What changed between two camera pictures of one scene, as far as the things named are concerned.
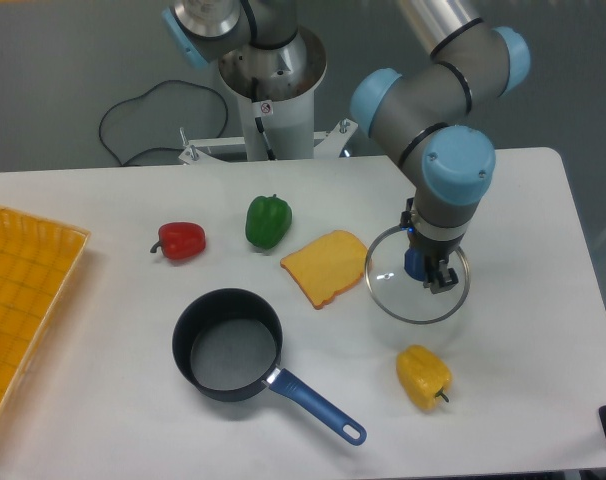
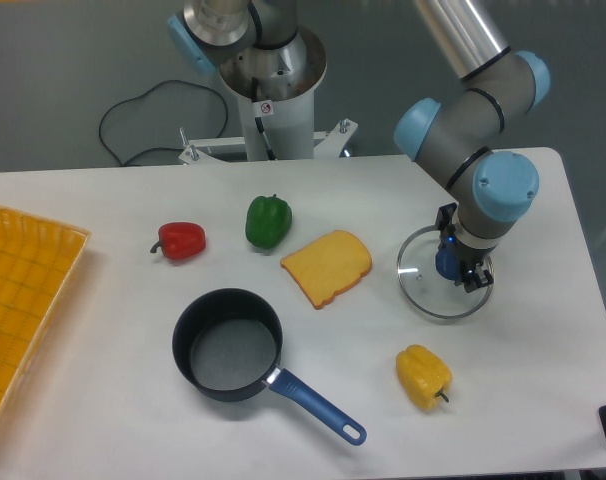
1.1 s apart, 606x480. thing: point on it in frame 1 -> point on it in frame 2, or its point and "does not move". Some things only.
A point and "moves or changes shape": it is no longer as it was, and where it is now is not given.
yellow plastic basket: [29, 265] does not move
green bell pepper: [267, 221] does not move
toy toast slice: [329, 264] does not move
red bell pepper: [181, 240] does not move
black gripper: [435, 254] -> [469, 260]
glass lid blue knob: [408, 298] moves or changes shape
